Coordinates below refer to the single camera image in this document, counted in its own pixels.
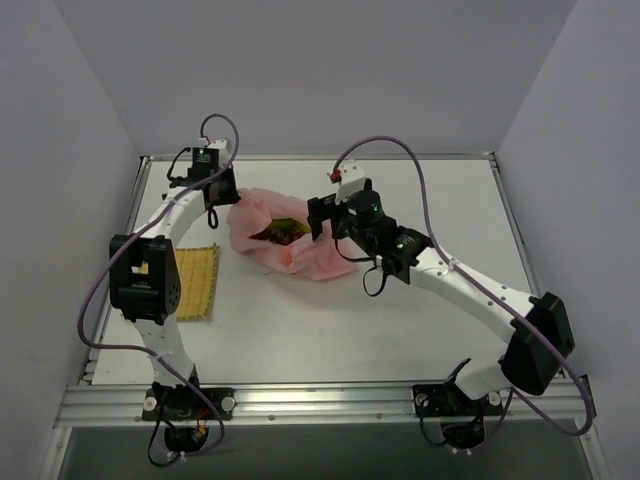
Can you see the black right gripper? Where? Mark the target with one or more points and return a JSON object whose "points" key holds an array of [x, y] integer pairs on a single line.
{"points": [[322, 213]]}

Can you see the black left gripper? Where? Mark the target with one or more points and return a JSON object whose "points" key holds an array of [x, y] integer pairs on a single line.
{"points": [[223, 190]]}

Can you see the pink plastic bag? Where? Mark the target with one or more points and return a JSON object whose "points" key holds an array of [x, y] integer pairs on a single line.
{"points": [[317, 260]]}

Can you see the red fake grape bunch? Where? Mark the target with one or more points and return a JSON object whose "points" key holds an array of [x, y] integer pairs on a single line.
{"points": [[268, 236]]}

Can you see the green orange fake mango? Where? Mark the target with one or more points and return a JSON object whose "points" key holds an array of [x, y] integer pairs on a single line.
{"points": [[289, 227]]}

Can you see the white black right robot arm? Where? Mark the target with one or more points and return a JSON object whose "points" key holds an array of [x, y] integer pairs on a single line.
{"points": [[535, 330]]}

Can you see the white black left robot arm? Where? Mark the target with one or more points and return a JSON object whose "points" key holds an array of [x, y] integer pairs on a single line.
{"points": [[144, 280]]}

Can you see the woven bamboo tray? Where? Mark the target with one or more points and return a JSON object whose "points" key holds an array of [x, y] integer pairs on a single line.
{"points": [[198, 270]]}

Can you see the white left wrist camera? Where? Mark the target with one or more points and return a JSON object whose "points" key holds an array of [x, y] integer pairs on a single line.
{"points": [[218, 151]]}

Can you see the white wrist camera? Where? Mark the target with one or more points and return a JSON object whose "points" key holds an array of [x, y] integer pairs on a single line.
{"points": [[350, 178], [218, 151]]}

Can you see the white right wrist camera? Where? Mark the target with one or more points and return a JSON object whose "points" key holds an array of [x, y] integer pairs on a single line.
{"points": [[350, 178]]}

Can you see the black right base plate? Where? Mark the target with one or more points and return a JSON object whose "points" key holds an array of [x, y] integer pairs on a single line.
{"points": [[437, 400]]}

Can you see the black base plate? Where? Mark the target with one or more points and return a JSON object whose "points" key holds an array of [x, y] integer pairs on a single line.
{"points": [[182, 404], [437, 400]]}

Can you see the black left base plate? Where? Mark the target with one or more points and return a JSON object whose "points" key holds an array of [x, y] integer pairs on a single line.
{"points": [[182, 404]]}

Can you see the aluminium front frame rail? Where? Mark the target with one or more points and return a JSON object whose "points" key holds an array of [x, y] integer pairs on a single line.
{"points": [[255, 404]]}

